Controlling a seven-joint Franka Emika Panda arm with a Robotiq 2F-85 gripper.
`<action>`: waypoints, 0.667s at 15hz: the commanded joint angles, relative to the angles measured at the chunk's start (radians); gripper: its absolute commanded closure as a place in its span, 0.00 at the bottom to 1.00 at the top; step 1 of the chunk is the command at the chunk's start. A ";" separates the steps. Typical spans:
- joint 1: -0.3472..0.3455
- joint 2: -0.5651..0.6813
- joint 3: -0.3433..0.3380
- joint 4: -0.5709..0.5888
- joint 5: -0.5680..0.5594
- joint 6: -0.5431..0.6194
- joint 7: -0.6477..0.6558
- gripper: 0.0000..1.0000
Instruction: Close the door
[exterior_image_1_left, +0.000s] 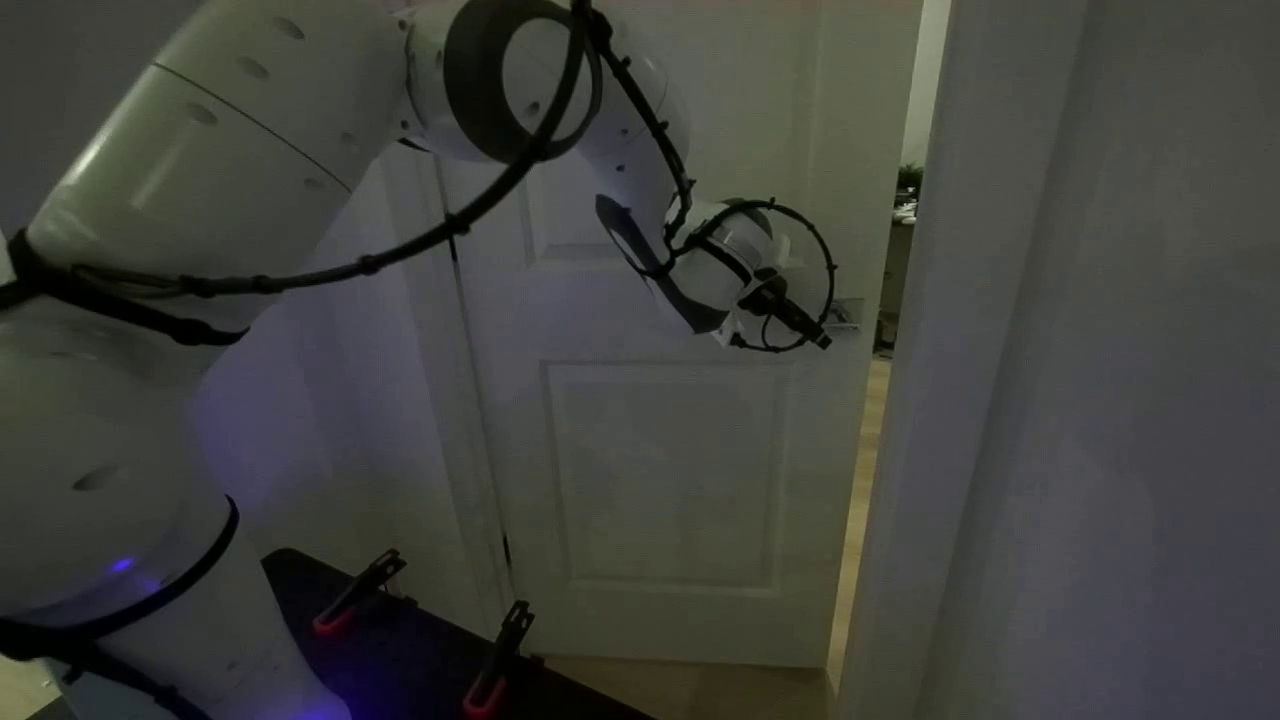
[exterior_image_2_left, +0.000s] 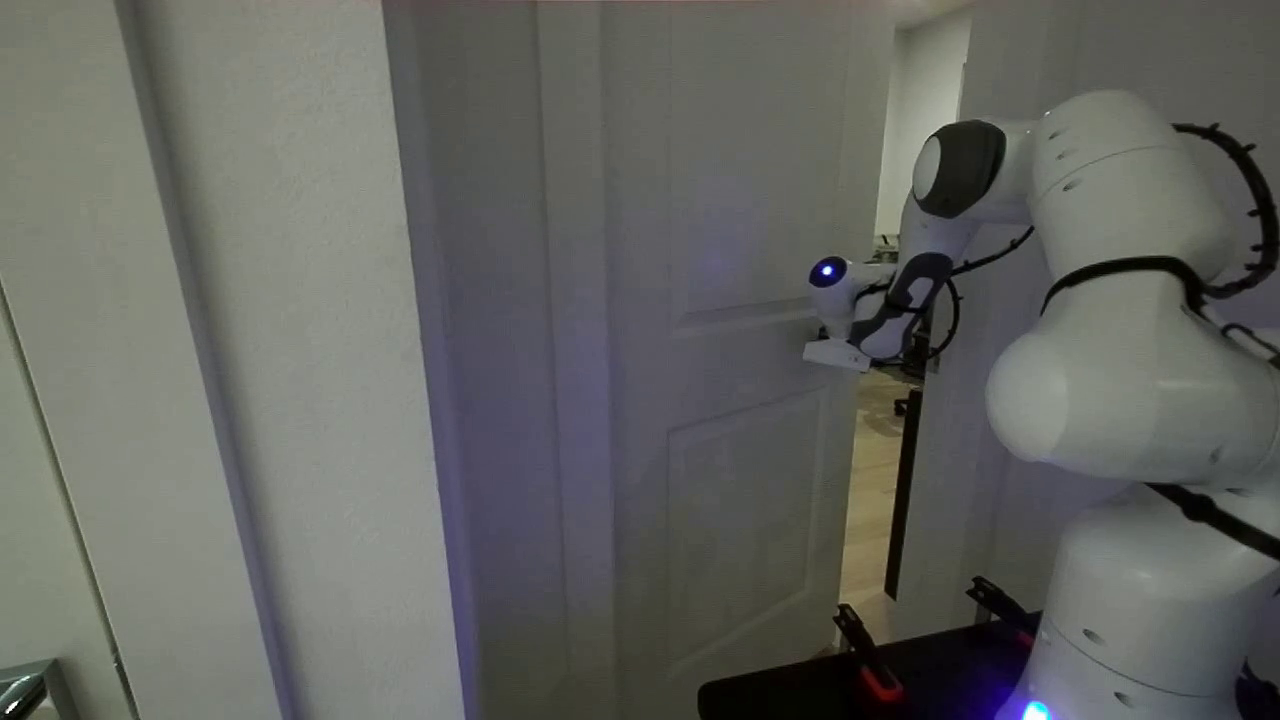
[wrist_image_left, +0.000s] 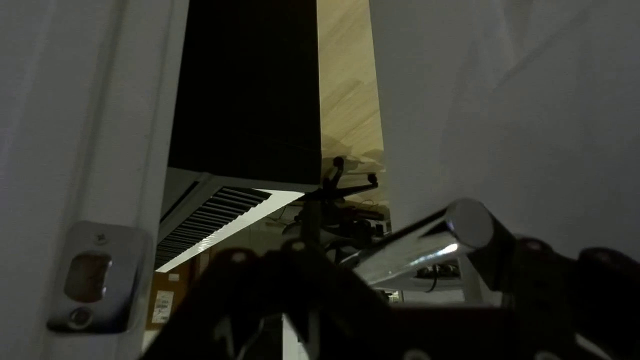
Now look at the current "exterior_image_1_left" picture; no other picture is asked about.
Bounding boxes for white panel door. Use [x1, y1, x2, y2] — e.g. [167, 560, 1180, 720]
[433, 0, 928, 671]

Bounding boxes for silver door lever handle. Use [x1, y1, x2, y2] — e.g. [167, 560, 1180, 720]
[822, 298, 873, 340]

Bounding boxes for black clamp with red handles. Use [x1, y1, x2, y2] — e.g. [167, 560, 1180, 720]
[461, 595, 542, 720]
[307, 543, 408, 640]

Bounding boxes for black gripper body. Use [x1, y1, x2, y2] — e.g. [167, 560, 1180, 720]
[736, 267, 812, 332]

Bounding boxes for black base board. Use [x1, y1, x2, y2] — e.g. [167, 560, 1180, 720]
[258, 543, 655, 720]

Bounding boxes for wrist camera on mount plate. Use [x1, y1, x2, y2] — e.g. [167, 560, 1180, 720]
[709, 307, 761, 355]

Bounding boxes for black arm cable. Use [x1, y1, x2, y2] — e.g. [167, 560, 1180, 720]
[0, 0, 841, 360]

